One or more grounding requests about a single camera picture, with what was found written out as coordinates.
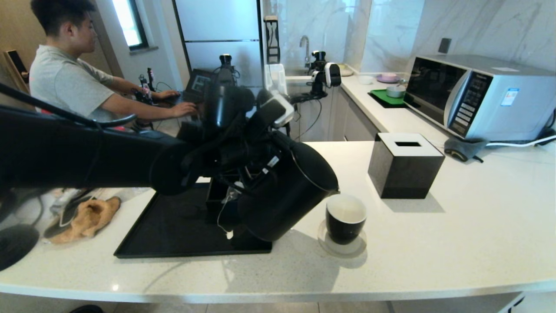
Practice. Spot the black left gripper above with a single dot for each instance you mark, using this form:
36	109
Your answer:
256	148

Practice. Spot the black electric kettle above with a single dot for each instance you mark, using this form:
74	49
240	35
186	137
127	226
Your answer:
286	204

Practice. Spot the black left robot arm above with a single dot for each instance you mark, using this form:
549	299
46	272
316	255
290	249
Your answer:
65	152

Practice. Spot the black compartment organizer box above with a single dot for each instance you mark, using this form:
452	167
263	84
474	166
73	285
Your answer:
213	204

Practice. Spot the black metal stand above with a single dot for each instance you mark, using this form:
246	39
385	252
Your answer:
310	96

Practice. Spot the white plastic rack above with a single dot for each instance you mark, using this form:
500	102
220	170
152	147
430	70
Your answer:
276	78

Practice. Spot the black mug white inside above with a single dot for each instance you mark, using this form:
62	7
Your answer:
345	226

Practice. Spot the white kitchen cabinet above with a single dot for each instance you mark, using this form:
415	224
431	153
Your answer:
356	121

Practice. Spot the black device with green light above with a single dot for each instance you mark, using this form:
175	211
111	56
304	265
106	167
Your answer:
226	69

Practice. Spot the black white robot device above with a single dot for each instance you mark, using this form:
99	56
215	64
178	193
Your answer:
325	74

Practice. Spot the black laptop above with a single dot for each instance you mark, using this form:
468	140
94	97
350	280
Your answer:
197	82

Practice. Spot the black serving tray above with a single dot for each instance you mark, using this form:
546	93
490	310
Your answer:
173	234

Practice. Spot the white round coaster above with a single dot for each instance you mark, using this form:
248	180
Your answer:
347	251

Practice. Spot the chrome kitchen faucet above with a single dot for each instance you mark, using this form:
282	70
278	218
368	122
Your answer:
309	54

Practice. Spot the pale yellow plate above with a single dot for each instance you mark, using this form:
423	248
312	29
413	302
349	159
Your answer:
346	71

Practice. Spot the white small bowl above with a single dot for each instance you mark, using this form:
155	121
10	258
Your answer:
365	80

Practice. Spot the green tray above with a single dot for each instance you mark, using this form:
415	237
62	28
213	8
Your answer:
380	98

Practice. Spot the black tissue box white lid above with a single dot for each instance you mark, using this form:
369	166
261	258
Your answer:
404	174

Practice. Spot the black teleoperation controller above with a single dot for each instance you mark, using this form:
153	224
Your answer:
145	91

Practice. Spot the grey small bowl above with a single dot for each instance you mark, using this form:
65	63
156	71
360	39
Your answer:
395	92

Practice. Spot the purple plate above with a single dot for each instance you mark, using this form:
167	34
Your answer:
388	79

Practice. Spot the grey refrigerator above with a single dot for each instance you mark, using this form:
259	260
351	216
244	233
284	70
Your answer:
217	26

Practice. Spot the brown crumpled cloth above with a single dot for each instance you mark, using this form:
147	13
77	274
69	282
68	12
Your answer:
95	217

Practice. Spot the grey oven mitt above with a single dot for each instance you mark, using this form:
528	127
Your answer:
462	148

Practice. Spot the person in grey t-shirt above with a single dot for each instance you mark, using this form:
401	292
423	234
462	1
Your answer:
65	82

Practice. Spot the silver microwave oven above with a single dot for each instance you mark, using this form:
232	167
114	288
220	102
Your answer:
521	108

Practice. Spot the black round flat object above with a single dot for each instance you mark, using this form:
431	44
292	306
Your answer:
17	245

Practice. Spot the window with dark frame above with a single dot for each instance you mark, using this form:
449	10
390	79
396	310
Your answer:
127	21

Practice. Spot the black wall socket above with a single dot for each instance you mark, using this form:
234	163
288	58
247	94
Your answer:
444	46

